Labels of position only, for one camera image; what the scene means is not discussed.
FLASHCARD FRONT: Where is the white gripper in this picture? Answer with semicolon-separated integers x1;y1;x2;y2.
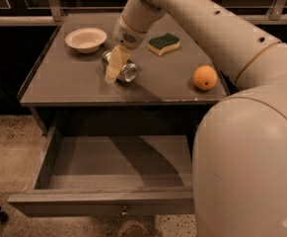
105;17;147;84

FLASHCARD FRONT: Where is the green crushed soda can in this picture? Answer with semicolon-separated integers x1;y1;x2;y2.
102;50;138;84

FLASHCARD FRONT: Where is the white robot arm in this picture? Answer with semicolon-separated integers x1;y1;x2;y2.
113;0;287;237

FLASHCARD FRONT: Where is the grey cabinet with top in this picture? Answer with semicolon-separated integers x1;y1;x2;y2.
19;12;228;131

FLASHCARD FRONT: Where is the open grey top drawer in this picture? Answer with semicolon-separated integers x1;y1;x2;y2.
8;127;194;217

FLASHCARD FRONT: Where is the metal drawer knob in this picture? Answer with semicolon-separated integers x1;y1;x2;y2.
120;205;129;216

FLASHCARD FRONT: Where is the white paper bowl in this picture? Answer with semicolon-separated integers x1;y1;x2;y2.
65;28;108;54

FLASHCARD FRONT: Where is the green yellow sponge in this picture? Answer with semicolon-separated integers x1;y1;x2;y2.
147;34;180;56

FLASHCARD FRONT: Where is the orange fruit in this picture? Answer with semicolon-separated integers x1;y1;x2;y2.
192;65;217;91

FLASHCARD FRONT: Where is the black caster wheel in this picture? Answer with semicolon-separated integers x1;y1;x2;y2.
0;206;8;223

